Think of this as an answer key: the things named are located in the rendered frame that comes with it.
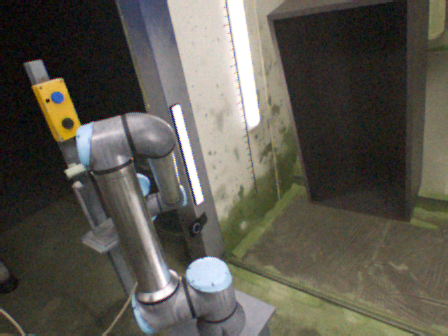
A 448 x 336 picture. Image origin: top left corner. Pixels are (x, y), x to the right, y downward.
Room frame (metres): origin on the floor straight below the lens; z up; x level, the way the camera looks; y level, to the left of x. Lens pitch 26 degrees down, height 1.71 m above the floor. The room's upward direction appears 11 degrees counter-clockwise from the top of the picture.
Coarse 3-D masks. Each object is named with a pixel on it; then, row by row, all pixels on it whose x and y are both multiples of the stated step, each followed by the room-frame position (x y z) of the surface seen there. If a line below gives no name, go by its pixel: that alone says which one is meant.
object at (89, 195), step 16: (32, 64) 1.49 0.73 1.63; (32, 80) 1.51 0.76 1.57; (64, 144) 1.49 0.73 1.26; (80, 176) 1.50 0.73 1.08; (80, 192) 1.51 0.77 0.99; (96, 208) 1.50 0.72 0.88; (96, 224) 1.50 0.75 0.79; (112, 256) 1.49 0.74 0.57; (128, 272) 1.52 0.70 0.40; (128, 288) 1.49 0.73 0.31
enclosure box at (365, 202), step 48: (288, 0) 1.74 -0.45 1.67; (336, 0) 1.44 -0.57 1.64; (384, 0) 1.29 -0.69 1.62; (288, 48) 1.74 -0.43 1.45; (336, 48) 1.80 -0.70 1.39; (384, 48) 1.65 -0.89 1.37; (288, 96) 1.66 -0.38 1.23; (336, 96) 1.87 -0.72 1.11; (384, 96) 1.69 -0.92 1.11; (336, 144) 1.95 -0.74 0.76; (384, 144) 1.75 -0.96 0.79; (336, 192) 1.80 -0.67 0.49; (384, 192) 1.66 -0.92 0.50
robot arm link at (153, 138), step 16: (144, 128) 0.85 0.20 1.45; (160, 128) 0.88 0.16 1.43; (144, 144) 0.84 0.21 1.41; (160, 144) 0.87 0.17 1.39; (160, 160) 0.94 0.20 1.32; (160, 176) 1.01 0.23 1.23; (176, 176) 1.07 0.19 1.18; (160, 192) 1.14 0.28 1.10; (176, 192) 1.13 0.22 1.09; (160, 208) 1.20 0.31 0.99
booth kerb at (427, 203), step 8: (296, 176) 2.67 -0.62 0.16; (296, 184) 2.67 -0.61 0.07; (304, 184) 2.62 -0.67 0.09; (416, 200) 2.01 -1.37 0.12; (424, 200) 1.97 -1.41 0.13; (432, 200) 1.94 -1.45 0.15; (440, 200) 1.90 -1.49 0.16; (424, 208) 1.96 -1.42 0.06; (432, 208) 1.93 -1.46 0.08; (440, 208) 1.90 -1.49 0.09
